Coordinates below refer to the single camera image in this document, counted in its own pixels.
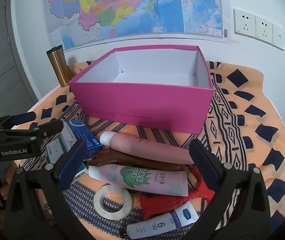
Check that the white and blue tube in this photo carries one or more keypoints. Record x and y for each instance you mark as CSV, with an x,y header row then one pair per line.
x,y
152,226

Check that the blue medicine box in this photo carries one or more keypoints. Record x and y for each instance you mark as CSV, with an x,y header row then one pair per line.
x,y
82,132

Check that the white tape roll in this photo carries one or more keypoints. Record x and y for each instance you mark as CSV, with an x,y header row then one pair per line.
x,y
112,215

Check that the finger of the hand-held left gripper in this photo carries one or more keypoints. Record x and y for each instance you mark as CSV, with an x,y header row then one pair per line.
x,y
55,126
25,116

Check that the brown wooden massager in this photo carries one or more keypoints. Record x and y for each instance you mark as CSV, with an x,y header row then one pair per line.
x,y
122,158

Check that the person's left hand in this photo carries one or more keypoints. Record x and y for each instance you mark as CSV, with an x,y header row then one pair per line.
x,y
7,182

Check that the pink tube with green print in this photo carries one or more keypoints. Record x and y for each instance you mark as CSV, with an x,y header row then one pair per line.
x,y
137,177

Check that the gold thermos flask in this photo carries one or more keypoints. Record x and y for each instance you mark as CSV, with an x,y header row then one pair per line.
x,y
58,65

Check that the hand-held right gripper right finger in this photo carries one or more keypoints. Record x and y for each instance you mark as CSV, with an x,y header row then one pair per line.
x,y
203,158

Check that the orange patterned cloth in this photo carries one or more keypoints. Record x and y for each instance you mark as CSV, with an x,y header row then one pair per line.
x,y
245,135

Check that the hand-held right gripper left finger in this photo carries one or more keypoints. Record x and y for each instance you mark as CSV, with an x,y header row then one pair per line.
x,y
75,155

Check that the white wall socket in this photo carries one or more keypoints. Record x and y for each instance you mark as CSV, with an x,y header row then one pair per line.
x,y
278,37
264,30
244,23

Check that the white carton with barcode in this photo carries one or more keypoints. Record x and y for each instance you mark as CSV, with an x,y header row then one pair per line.
x,y
81,175

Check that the plain pink tube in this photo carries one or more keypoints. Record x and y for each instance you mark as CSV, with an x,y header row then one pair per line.
x,y
145,147

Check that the pink cardboard box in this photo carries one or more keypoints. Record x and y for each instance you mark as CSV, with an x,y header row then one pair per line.
x,y
142,105

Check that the colourful wall map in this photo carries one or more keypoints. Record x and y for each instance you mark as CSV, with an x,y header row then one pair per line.
x,y
132,5

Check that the grey door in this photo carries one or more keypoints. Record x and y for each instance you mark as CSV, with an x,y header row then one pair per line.
x,y
7,55

